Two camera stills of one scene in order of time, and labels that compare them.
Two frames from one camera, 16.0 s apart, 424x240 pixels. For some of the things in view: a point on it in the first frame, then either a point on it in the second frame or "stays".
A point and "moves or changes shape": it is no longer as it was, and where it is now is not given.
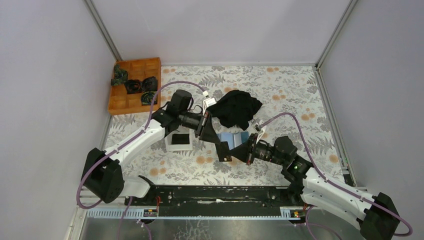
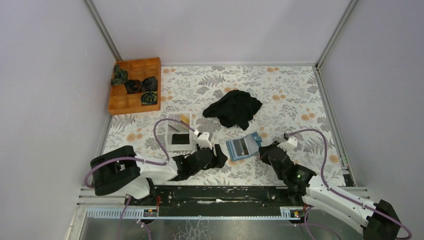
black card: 180,139 stays
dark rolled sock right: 149,84 stays
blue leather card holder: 233,139 moves or changes shape
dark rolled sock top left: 120,76 stays
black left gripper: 204,130 -> 220,159
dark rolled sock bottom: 147,98 stays
